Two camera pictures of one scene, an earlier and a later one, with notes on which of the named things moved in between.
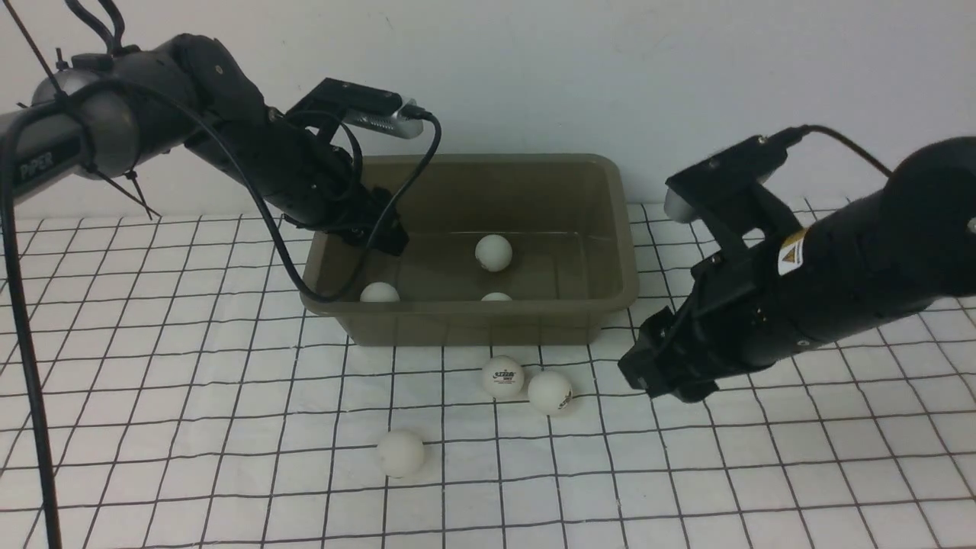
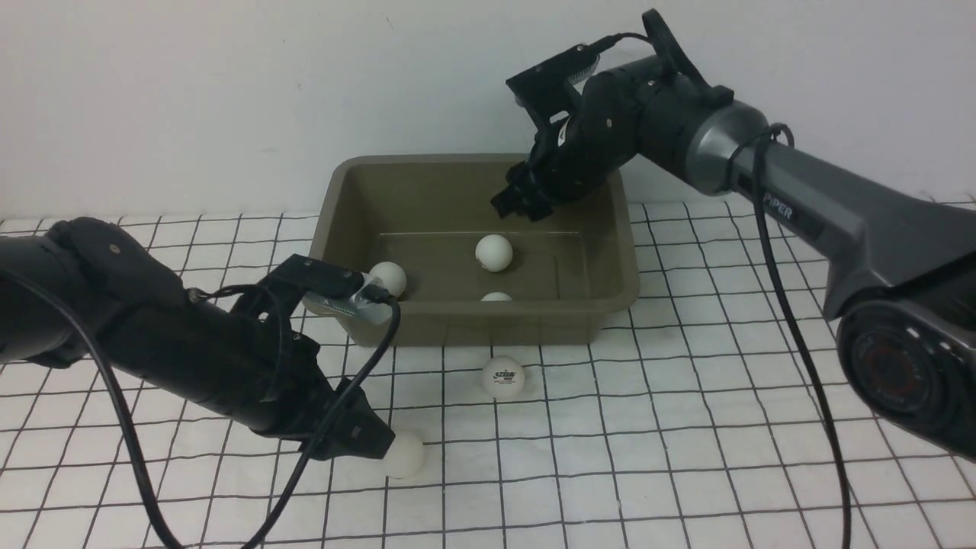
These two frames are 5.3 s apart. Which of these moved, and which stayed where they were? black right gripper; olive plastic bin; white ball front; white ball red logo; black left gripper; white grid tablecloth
Moved: black left gripper; black right gripper
Stayed: white grid tablecloth; olive plastic bin; white ball front; white ball red logo
